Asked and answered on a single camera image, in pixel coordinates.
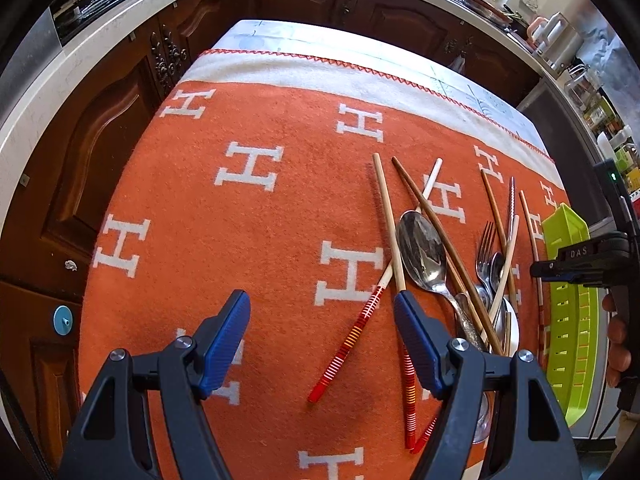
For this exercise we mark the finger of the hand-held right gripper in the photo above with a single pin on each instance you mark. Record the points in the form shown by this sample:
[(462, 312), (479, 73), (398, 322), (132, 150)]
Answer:
[(546, 270)]

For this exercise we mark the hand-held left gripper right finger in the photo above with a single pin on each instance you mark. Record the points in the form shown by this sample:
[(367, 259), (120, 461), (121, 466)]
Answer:
[(417, 345)]

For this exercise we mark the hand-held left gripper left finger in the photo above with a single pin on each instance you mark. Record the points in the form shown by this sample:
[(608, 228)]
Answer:
[(225, 345)]

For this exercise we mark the pale bamboo chopstick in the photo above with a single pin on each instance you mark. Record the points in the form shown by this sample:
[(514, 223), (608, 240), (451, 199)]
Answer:
[(509, 255)]

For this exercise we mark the small metal spoon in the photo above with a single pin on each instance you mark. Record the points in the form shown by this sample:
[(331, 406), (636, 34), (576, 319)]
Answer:
[(482, 425), (497, 267)]

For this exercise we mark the metal fork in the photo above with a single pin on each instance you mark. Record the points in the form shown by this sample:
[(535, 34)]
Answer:
[(484, 265)]

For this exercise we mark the red striped wooden chopstick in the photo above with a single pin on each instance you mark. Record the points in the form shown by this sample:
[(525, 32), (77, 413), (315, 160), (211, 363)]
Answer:
[(425, 435), (350, 340), (387, 220)]

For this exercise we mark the white ceramic spoon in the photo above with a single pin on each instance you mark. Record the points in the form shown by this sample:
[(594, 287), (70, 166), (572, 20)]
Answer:
[(512, 330)]

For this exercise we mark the green plastic tray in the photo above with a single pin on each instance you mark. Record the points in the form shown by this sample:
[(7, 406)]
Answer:
[(575, 340)]

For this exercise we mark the large metal spoon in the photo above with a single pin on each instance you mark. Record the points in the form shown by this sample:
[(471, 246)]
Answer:
[(422, 255)]

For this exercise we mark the person's right hand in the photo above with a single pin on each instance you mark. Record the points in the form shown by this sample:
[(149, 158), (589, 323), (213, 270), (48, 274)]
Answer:
[(618, 342)]

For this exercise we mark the grey metal cabinet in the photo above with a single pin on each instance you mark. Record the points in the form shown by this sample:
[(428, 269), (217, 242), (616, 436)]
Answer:
[(560, 125)]

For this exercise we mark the orange patterned blanket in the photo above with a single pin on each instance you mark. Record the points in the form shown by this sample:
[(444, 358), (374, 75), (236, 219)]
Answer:
[(285, 210)]

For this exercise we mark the glass pitcher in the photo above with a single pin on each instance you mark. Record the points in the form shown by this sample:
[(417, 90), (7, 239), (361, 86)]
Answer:
[(582, 85)]

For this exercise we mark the white electric kettle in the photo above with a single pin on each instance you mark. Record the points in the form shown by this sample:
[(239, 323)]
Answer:
[(555, 35)]

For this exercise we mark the brown wooden base cabinets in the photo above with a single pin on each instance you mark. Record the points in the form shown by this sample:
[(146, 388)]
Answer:
[(100, 135)]

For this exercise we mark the stack of dishes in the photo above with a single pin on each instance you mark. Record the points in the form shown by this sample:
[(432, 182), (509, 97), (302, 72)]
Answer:
[(487, 7)]

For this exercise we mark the pale blue tablecloth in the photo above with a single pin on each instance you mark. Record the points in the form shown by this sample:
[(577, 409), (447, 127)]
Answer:
[(280, 35)]

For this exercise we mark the white stone countertop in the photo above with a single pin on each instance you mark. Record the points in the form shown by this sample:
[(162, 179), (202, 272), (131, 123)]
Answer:
[(75, 55)]

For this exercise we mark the stainless steel panel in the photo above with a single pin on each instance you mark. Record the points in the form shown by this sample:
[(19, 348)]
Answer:
[(30, 60)]

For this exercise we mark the black gas stove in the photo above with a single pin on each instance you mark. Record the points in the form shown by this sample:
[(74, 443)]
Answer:
[(95, 7)]

